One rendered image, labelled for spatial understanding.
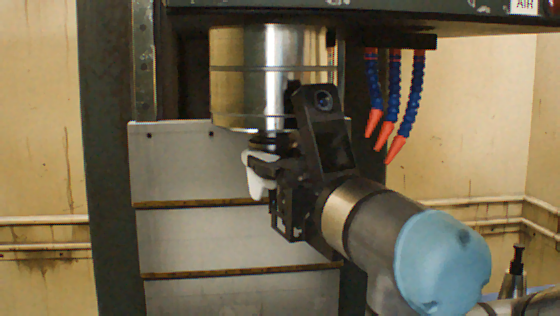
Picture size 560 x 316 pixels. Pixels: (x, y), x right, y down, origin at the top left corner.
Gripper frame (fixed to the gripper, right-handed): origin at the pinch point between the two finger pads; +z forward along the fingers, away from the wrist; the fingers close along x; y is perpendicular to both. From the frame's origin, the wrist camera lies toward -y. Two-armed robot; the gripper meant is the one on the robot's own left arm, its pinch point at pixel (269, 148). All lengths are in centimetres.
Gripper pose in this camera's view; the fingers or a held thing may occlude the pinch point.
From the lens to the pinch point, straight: 66.6
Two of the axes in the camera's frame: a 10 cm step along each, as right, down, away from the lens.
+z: -4.1, -2.2, 8.8
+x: 9.1, -0.8, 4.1
